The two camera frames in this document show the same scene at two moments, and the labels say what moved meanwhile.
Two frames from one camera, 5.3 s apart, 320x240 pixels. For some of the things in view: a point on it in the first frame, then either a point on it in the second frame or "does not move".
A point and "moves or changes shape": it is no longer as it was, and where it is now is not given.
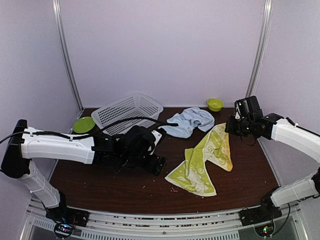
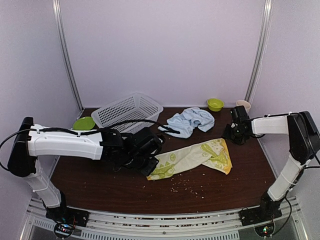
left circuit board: x=63 y=230 does not move
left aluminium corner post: x=56 y=6 does not move
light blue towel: x=187 y=121 does not move
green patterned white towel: x=193 y=175 moves or changes shape
